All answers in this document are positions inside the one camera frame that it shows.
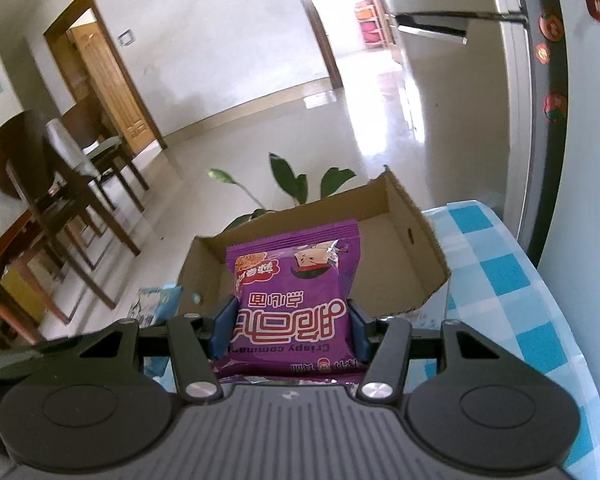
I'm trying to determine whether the wooden door frame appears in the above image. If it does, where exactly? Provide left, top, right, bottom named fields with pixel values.
left=42, top=0, right=169, bottom=159

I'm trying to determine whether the wooden door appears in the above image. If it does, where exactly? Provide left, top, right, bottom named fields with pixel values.
left=66, top=22, right=164, bottom=157

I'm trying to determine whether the white refrigerator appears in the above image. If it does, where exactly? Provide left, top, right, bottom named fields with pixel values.
left=485, top=0, right=600, bottom=480

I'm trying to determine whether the colourful storage shelf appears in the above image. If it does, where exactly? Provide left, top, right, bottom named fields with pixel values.
left=352, top=0, right=387, bottom=52

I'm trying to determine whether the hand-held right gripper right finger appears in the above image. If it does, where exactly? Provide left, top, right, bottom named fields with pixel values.
left=346, top=298, right=514, bottom=406

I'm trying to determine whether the blue white checkered tablecloth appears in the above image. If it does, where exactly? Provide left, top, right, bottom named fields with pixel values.
left=369, top=200, right=600, bottom=480

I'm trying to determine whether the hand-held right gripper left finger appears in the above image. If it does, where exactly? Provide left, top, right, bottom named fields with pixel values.
left=77, top=296, right=239, bottom=406

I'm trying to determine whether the brown cardboard box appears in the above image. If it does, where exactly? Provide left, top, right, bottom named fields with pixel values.
left=177, top=167, right=452, bottom=322

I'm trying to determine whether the dark wooden doorway frame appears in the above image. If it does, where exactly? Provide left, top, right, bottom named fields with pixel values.
left=284, top=0, right=344, bottom=89

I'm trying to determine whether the green leafy houseplant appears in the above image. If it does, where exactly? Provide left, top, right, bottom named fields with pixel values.
left=207, top=152, right=357, bottom=234

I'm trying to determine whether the light blue snack packet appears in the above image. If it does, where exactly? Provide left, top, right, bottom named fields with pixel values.
left=129, top=284, right=184, bottom=333

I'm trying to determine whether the purple snack packet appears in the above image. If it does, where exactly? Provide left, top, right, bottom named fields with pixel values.
left=219, top=218, right=370, bottom=385

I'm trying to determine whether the brown wooden table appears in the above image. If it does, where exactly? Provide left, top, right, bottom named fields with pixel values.
left=0, top=209, right=48, bottom=356

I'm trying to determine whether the dark wooden round-back chair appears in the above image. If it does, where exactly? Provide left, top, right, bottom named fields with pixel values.
left=0, top=109, right=142, bottom=312

